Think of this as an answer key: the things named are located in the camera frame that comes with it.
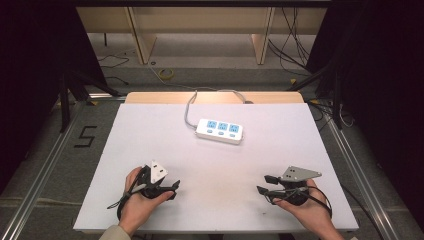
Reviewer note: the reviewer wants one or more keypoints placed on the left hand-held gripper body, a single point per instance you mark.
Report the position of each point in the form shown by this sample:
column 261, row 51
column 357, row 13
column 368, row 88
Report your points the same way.
column 155, row 173

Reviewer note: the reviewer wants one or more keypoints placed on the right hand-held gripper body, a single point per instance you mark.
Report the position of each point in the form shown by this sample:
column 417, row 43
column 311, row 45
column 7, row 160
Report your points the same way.
column 296, row 193

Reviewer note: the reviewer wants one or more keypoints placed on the person's right hand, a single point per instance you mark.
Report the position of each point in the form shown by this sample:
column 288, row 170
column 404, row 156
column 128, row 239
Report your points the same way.
column 311, row 213

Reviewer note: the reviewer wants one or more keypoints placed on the person's left hand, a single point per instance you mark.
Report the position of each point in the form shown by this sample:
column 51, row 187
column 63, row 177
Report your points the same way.
column 136, row 206

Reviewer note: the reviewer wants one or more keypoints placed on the white power strip blue sockets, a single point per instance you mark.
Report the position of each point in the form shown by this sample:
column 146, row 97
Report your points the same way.
column 220, row 131

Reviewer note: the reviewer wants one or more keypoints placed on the yellow tape roll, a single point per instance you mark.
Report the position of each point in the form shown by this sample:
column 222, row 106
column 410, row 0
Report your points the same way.
column 161, row 74

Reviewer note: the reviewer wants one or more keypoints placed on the black stand legs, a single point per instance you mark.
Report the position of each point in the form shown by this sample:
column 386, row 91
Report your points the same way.
column 337, row 100
column 65, row 100

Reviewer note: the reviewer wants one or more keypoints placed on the beige wooden shelf unit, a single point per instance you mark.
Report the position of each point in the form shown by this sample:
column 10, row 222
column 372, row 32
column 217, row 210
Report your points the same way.
column 200, row 20

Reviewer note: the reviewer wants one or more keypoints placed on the metal floor rail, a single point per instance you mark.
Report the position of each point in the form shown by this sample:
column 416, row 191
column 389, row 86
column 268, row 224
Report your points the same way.
column 40, row 186
column 363, row 186

